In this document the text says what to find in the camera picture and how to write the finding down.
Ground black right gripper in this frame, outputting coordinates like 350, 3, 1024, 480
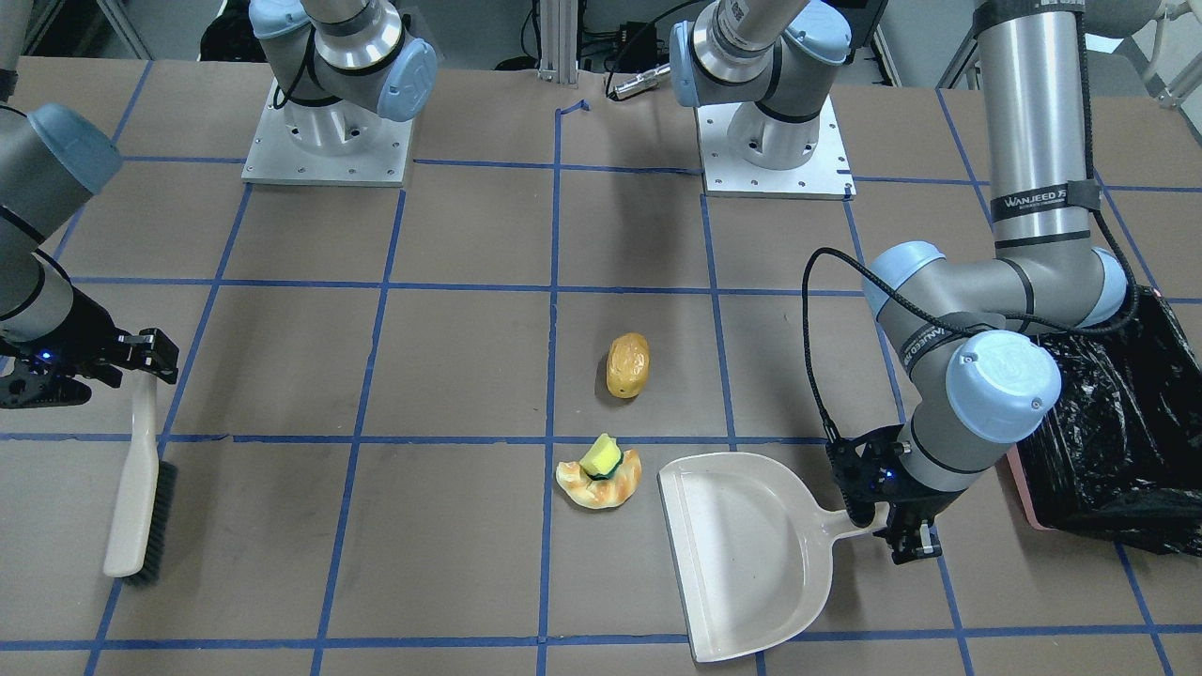
2, 281, 179, 409

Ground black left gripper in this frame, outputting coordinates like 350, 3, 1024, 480
825, 423, 959, 565

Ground beige plastic dustpan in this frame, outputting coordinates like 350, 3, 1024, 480
657, 451, 887, 663

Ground beige hand brush black bristles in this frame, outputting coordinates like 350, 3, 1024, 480
102, 372, 177, 586

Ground yellow green sponge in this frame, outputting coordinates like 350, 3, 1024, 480
579, 434, 625, 481

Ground tan croissant bread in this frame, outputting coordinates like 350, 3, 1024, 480
555, 449, 642, 510

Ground yellow-brown potato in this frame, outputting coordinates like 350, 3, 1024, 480
606, 332, 650, 399

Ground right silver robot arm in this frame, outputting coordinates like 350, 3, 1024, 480
1, 102, 179, 409

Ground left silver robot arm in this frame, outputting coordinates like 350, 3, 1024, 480
819, 1, 1138, 564

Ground bin with black bag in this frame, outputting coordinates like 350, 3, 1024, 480
1008, 287, 1201, 556

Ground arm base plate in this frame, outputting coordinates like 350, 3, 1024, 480
240, 82, 413, 189
696, 97, 857, 201

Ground aluminium frame post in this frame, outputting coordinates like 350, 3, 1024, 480
536, 0, 581, 88

